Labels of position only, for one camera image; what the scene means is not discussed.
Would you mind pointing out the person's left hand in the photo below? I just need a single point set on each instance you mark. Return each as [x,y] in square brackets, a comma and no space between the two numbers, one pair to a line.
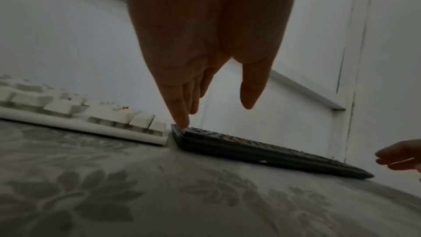
[197,22]

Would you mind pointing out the black keyboard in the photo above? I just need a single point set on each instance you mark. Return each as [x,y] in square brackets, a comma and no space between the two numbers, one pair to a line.
[246,150]

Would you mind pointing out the white wooden frame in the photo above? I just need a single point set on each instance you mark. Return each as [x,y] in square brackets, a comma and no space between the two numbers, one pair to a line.
[353,61]

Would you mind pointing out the person's right hand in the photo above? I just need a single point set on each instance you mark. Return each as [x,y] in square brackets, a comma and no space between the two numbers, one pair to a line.
[404,152]

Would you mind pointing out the floral tablecloth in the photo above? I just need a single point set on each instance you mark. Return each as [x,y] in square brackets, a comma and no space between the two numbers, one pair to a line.
[98,191]

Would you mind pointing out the white keyboard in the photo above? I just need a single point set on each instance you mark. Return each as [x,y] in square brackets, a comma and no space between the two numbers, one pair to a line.
[65,105]

